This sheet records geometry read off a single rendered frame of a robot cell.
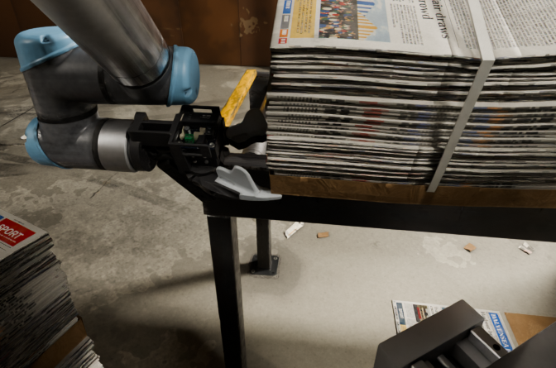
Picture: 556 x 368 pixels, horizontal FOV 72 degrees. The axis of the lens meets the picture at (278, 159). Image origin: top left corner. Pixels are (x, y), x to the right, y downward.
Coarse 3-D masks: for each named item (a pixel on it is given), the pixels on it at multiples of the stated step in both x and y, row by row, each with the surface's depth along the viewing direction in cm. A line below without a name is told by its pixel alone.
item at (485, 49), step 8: (472, 0) 34; (472, 8) 33; (480, 8) 33; (472, 16) 33; (480, 16) 33; (472, 24) 33; (480, 24) 32; (480, 32) 32; (480, 40) 31; (488, 40) 31; (480, 48) 31; (488, 48) 31; (480, 56) 31; (488, 56) 30
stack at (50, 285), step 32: (0, 224) 51; (0, 256) 46; (32, 256) 49; (0, 288) 46; (32, 288) 51; (64, 288) 55; (0, 320) 48; (32, 320) 52; (64, 320) 57; (0, 352) 48; (32, 352) 53
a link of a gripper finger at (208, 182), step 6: (210, 174) 52; (216, 174) 52; (198, 180) 52; (204, 180) 51; (210, 180) 51; (204, 186) 51; (210, 186) 51; (216, 186) 51; (222, 186) 51; (210, 192) 51; (216, 192) 51; (222, 192) 51; (228, 192) 51; (234, 192) 50; (228, 198) 51; (234, 198) 51
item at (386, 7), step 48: (288, 0) 36; (336, 0) 36; (384, 0) 36; (432, 0) 36; (288, 48) 32; (336, 48) 32; (384, 48) 31; (432, 48) 32; (288, 96) 36; (336, 96) 36; (384, 96) 36; (432, 96) 35; (288, 144) 41; (336, 144) 40; (384, 144) 40
